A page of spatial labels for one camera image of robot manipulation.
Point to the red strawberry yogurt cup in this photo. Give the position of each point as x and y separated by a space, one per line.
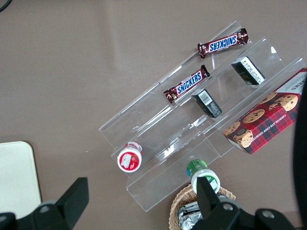
129 159

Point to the red tartan cookie box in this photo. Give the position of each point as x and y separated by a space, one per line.
266 122

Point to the foil-wrapped pack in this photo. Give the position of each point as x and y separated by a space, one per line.
189 208
189 222

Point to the small oval wicker basket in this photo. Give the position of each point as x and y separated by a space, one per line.
180 201

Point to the green yogurt cup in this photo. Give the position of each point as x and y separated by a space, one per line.
197 167

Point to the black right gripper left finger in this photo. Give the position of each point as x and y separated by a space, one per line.
64 210

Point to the Snickers chocolate bar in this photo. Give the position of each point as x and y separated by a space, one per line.
189 84
223 43

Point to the small black carton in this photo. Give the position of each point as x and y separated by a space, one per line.
206 103
249 70

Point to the clear acrylic stepped stand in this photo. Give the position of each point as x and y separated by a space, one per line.
153 134

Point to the cream plastic tray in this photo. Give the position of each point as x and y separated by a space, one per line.
16 177

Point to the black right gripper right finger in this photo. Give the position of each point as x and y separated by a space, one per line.
208 206

